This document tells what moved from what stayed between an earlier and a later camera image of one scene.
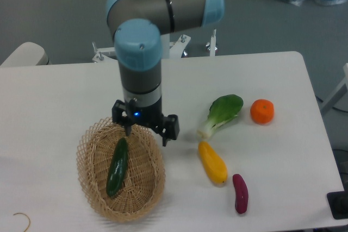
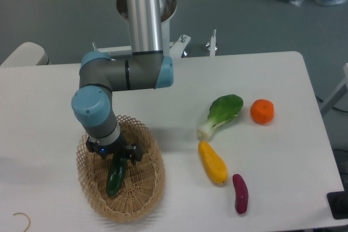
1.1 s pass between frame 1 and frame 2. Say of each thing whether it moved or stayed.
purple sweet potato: stayed
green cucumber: stayed
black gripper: moved
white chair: stayed
